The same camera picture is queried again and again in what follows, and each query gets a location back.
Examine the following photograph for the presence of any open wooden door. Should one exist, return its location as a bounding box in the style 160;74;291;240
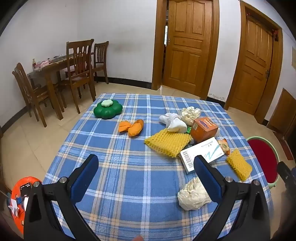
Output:
153;0;220;100

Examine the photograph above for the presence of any orange cardboard box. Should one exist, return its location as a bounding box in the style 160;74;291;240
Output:
190;117;219;143

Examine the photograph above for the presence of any orange snack packet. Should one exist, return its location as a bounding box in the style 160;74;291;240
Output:
217;138;231;155

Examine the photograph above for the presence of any black smartphone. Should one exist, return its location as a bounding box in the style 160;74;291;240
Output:
20;183;31;205

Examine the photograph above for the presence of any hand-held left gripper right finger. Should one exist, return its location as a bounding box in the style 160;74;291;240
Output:
192;155;271;241

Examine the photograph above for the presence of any cream paper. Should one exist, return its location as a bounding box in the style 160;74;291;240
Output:
181;107;202;127
177;176;210;211

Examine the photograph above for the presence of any orange plastic stool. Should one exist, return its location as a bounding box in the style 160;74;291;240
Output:
10;176;44;235

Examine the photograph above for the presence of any white cloth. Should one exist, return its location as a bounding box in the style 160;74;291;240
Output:
159;113;187;133

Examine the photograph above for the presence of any green flower-shaped container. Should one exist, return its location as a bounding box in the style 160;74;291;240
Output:
93;99;122;119

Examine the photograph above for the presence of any large yellow foam net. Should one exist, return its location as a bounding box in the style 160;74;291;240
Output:
144;128;192;158

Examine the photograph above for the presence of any closed wooden door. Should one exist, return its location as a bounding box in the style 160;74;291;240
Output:
224;0;284;124

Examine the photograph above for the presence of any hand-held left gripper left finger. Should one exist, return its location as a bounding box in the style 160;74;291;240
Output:
23;154;102;241

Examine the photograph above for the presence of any wooden chair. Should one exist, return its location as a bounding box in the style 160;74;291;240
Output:
89;41;110;84
12;62;64;128
57;39;96;114

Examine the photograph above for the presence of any blue plaid tablecloth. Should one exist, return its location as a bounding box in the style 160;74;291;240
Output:
43;93;274;241

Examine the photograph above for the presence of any red basin with green rim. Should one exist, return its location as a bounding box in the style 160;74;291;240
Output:
245;136;280;188

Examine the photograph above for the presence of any white medicine box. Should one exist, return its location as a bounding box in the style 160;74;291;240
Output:
180;137;225;174

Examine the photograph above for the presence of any small yellow foam net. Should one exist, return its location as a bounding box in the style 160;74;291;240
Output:
226;149;253;181

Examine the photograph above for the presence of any wooden dining table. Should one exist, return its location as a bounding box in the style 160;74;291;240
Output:
26;56;77;121

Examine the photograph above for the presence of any small wooden cabinet door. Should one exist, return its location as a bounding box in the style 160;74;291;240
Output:
266;88;296;133

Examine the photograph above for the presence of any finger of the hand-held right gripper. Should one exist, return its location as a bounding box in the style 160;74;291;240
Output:
277;161;296;193

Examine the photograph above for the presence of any orange cloth bundle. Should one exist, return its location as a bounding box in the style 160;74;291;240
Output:
119;119;144;137

